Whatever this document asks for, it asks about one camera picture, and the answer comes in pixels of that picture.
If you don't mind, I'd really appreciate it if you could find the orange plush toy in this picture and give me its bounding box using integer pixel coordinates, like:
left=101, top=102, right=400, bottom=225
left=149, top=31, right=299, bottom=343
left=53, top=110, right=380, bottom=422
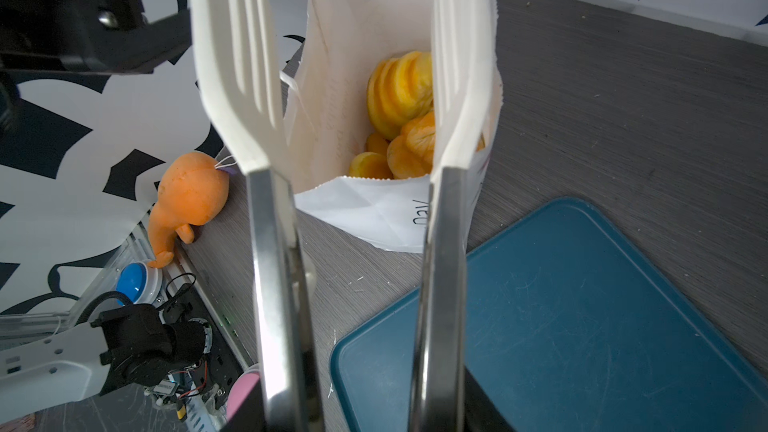
left=148, top=151, right=229, bottom=269

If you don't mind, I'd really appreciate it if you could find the pink push button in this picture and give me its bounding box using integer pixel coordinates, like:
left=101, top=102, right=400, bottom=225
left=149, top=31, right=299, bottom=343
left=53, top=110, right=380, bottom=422
left=226, top=364, right=260, bottom=421

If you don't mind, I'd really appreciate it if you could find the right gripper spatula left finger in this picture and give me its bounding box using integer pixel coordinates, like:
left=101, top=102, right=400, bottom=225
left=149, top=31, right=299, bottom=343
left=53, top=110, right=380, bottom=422
left=189, top=0, right=324, bottom=431

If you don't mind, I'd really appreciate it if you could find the fake croissant large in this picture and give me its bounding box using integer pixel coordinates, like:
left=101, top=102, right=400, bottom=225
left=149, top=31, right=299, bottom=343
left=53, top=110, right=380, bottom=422
left=347, top=133, right=394, bottom=180

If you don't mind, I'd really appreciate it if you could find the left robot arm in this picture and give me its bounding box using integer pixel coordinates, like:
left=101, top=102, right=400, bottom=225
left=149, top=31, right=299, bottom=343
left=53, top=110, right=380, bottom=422
left=1, top=0, right=222, bottom=420

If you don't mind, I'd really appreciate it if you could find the blue push button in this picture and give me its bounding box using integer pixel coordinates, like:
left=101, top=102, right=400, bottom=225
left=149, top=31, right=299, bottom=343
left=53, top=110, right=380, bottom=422
left=115, top=262, right=163, bottom=304

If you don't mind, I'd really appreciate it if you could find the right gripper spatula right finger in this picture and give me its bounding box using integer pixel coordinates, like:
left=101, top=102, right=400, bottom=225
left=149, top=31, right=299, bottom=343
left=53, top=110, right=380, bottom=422
left=408, top=0, right=496, bottom=431

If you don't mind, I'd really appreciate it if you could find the round fake bread roll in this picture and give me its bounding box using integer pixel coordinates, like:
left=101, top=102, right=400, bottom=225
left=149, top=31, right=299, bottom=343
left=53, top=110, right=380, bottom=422
left=386, top=110, right=436, bottom=180

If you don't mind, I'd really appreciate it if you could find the teal plastic tray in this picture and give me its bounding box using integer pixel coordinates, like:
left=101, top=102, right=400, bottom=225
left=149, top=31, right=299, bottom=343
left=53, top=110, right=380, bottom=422
left=328, top=196, right=768, bottom=432

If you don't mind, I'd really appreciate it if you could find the white paper gift bag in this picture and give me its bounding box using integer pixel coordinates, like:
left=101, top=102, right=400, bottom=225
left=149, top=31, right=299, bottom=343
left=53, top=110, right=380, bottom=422
left=285, top=0, right=503, bottom=253

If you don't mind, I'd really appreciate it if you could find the fake croissant bottom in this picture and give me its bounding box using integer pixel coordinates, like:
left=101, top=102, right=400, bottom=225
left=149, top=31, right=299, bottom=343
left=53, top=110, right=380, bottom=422
left=366, top=51, right=433, bottom=141

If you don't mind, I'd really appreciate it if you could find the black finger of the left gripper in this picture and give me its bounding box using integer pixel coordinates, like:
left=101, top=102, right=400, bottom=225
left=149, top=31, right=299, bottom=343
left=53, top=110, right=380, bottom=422
left=1, top=0, right=192, bottom=75

